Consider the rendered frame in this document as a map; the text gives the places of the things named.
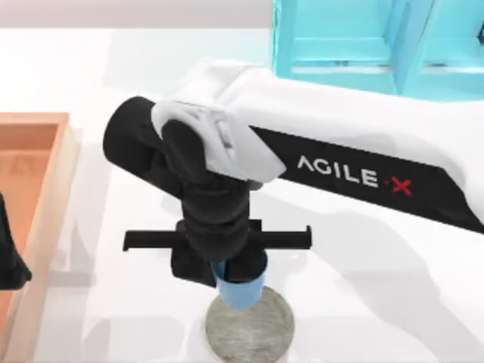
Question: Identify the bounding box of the shallow salmon box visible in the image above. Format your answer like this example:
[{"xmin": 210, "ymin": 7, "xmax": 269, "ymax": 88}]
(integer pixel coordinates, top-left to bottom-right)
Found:
[{"xmin": 0, "ymin": 111, "xmax": 82, "ymax": 363}]

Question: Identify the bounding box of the light blue rack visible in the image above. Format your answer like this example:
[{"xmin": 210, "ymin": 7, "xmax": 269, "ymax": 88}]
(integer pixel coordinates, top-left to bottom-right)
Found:
[{"xmin": 271, "ymin": 0, "xmax": 484, "ymax": 104}]

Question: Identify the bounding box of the light blue cup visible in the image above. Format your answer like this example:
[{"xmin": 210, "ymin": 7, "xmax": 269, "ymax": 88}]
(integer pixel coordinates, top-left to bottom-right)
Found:
[{"xmin": 209, "ymin": 252, "xmax": 270, "ymax": 312}]

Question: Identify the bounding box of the grey round coaster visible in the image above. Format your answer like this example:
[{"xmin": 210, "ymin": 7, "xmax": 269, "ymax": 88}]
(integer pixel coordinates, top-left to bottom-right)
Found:
[{"xmin": 204, "ymin": 285, "xmax": 296, "ymax": 363}]

